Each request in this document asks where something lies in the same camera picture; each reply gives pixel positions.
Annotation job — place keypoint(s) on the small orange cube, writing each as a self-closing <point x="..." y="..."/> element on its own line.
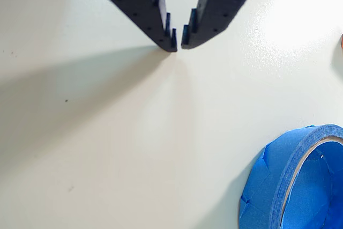
<point x="342" y="41"/>

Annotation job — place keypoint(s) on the blue tape roll bin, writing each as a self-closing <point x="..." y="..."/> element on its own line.
<point x="257" y="186"/>

